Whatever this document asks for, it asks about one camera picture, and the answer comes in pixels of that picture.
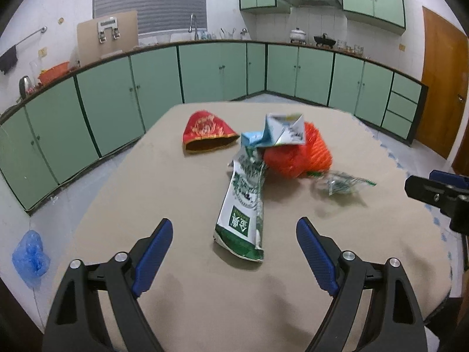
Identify small green clear wrapper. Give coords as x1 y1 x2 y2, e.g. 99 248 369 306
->
306 170 377 195

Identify orange foam net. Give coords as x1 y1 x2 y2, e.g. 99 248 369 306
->
263 122 332 179

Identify white blue carton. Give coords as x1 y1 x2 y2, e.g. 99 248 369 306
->
241 114 306 148

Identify green white snack bag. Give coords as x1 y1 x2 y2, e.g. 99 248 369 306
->
213 146 267 263

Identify red gold paper bag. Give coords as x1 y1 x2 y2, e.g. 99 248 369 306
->
182 111 240 154

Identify green lower kitchen cabinets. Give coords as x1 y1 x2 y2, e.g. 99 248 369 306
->
1 40 428 212

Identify blue plastic bag on floor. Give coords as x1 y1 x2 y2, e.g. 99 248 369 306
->
12 230 50 290

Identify wooden door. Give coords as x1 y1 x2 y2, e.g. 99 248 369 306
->
416 7 468 158

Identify black wok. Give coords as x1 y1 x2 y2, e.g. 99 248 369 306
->
314 33 336 48

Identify white enamel pot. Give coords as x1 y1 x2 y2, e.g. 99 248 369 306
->
289 28 307 45

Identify steel electric kettle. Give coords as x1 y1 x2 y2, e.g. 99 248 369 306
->
18 75 34 100

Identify orange basin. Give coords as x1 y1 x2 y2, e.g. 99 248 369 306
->
38 61 69 86

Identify brown board with dispenser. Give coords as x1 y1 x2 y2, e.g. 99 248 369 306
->
77 10 138 67

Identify chrome sink faucet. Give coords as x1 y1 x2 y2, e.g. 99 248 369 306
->
188 13 199 40

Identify dark towel on rail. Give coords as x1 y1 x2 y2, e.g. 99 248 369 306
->
0 45 18 75

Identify metal towel rail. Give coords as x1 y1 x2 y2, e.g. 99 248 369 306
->
13 26 48 47

